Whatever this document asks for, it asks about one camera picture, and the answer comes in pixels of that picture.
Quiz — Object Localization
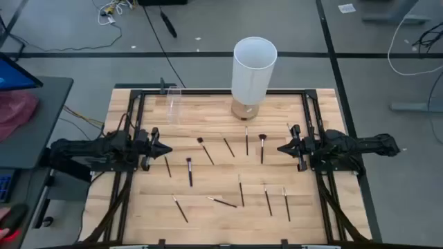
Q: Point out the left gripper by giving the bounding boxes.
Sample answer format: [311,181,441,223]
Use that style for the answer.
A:
[135,127,173,172]

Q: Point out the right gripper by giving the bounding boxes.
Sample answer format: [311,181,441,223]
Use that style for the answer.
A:
[276,124,315,173]

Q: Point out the fan makeup brush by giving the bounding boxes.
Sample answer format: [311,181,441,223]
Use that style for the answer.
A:
[257,133,268,165]

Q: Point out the black powder makeup brush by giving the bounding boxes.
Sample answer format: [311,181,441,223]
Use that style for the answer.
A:
[186,157,194,188]

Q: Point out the square-head makeup brush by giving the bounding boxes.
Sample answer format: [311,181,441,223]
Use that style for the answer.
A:
[196,136,215,166]

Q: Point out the clear acrylic organizer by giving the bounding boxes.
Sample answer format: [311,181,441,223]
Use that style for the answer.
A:
[165,85,183,126]

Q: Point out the white shade wooden base lamp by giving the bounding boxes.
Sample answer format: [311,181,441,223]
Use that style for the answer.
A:
[230,36,278,122]

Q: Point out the black side desk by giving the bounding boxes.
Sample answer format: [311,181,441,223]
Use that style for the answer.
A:
[0,76,74,170]

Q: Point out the black stick-shaped device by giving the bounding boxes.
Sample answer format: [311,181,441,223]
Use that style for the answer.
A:
[159,10,178,39]

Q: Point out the grey desk foot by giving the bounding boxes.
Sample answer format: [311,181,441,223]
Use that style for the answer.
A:
[390,101,443,113]

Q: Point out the dark grey desk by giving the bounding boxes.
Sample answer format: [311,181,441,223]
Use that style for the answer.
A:
[0,166,53,249]

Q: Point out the pink cloth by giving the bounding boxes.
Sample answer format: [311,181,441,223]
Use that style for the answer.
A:
[0,90,39,142]

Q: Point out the black computer mouse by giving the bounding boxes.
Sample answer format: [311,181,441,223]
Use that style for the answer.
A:
[0,203,29,239]

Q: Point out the computer keyboard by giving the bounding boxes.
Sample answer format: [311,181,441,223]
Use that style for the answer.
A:
[0,169,15,203]

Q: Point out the computer monitor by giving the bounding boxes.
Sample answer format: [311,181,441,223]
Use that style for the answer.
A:
[0,51,44,93]

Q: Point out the person's hand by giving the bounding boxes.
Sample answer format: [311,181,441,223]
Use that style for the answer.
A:
[0,206,11,240]

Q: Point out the grey desk leg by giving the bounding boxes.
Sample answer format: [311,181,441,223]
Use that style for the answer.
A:
[361,0,432,25]

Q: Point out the yellow cables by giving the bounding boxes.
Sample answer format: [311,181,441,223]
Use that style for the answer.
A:
[62,105,105,127]

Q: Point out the black cable bundle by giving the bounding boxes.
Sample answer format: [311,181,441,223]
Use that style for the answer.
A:
[317,171,368,243]
[82,171,134,243]

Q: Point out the long black floor cable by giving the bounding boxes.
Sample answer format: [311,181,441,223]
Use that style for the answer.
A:
[142,5,187,89]

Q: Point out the thin black floor cable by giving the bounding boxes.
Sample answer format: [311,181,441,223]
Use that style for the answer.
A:
[0,20,124,53]

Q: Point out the white cable bundle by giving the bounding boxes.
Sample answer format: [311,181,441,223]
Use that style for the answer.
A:
[96,0,134,26]

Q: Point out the white floor cable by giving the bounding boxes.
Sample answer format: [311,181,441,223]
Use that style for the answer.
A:
[386,15,443,77]

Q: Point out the black cable tangle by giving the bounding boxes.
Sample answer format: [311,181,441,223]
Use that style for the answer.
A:
[411,22,443,49]

